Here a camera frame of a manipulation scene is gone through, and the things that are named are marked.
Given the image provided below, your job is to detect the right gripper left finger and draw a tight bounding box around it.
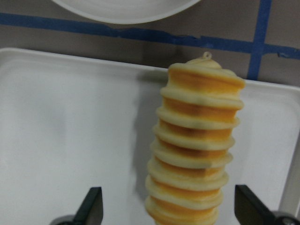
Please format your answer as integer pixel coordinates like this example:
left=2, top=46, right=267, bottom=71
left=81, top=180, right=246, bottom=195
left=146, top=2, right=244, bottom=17
left=51, top=187, right=104, bottom=225

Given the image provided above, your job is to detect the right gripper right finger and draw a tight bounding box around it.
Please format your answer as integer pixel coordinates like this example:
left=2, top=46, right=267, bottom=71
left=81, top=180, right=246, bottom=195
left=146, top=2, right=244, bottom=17
left=235, top=185, right=300, bottom=225

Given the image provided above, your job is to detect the yellow spiral bread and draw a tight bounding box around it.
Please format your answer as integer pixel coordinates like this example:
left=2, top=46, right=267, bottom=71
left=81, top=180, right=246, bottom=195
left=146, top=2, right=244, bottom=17
left=145, top=52, right=245, bottom=225

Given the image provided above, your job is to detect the white plate under lemon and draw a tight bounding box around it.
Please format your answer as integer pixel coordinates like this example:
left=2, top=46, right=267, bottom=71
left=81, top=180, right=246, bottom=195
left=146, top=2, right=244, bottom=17
left=54, top=0, right=199, bottom=24

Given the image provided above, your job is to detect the white rectangular tray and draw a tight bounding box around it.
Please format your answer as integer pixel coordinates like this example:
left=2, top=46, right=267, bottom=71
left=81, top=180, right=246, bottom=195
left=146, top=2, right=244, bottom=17
left=0, top=48, right=300, bottom=225

